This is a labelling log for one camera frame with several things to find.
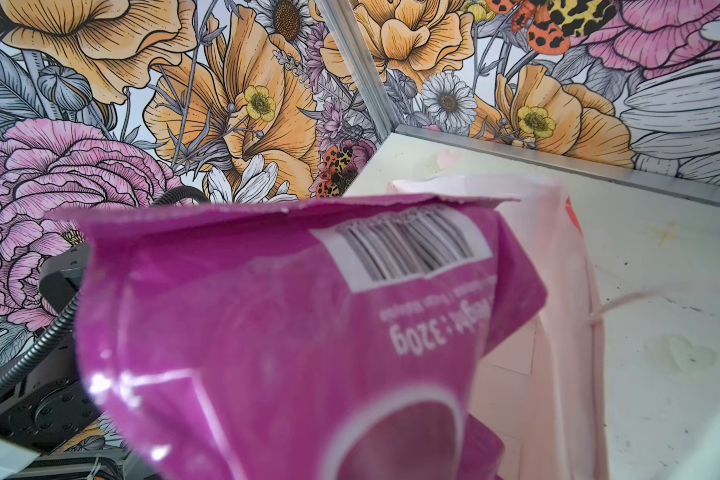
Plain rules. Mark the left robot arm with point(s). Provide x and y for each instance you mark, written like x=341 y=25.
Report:
x=47 y=418

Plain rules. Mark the red paper gift bag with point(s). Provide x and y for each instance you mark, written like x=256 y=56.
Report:
x=542 y=390

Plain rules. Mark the purple snack packet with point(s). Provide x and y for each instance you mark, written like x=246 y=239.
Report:
x=319 y=339

